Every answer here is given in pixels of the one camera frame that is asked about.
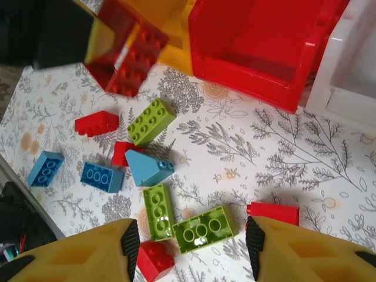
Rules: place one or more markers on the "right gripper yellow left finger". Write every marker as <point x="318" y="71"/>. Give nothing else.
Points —
<point x="88" y="258"/>

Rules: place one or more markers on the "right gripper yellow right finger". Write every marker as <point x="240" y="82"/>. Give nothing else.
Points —
<point x="308" y="258"/>

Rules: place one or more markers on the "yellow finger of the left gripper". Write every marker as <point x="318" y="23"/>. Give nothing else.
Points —
<point x="98" y="41"/>

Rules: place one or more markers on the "red lego brick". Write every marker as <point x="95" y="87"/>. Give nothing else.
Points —
<point x="119" y="154"/>
<point x="138" y="64"/>
<point x="100" y="120"/>
<point x="154" y="260"/>
<point x="276" y="212"/>

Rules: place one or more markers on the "green lego brick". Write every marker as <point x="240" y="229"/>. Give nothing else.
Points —
<point x="157" y="211"/>
<point x="152" y="123"/>
<point x="202" y="230"/>

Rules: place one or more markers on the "light blue sloped lego brick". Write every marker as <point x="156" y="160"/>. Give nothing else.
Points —
<point x="147" y="170"/>

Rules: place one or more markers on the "orange plastic bin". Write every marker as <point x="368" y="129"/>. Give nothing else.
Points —
<point x="176" y="63"/>

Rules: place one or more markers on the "floral patterned table cover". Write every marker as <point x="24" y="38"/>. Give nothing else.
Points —
<point x="264" y="161"/>

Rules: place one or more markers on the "red plastic bin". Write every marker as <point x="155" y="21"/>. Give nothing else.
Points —
<point x="258" y="35"/>

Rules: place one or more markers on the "white plastic bin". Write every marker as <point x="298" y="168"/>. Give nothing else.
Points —
<point x="352" y="44"/>

